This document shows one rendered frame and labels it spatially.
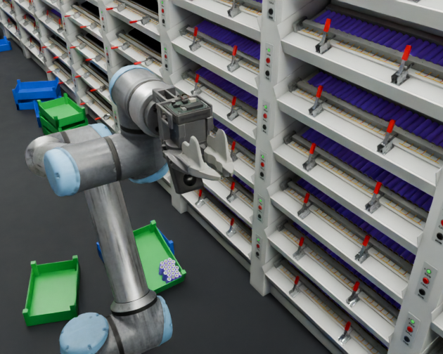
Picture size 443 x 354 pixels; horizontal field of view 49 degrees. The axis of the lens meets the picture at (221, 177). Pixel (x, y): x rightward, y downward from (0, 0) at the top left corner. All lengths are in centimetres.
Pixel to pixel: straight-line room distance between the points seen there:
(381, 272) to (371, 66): 62
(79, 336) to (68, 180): 76
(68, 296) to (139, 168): 138
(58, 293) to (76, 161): 142
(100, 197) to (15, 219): 131
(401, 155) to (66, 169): 85
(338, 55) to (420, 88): 27
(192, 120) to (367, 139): 77
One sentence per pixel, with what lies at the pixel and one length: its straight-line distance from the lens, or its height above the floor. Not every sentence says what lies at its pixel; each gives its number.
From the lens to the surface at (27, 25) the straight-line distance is 472.
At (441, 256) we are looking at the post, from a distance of 138.
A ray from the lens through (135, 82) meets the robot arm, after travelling 89.
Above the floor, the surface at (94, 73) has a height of 38.
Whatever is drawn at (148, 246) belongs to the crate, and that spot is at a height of 8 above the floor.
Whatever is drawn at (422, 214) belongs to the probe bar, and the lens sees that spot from 144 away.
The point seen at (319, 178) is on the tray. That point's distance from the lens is 159.
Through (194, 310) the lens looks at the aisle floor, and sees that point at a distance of 213.
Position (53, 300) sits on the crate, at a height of 0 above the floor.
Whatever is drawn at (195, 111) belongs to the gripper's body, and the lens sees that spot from 74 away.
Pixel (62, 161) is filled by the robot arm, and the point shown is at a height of 114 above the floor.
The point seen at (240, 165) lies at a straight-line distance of 198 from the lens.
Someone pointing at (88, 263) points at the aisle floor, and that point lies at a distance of 240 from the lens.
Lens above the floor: 160
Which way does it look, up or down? 34 degrees down
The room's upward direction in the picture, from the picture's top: straight up
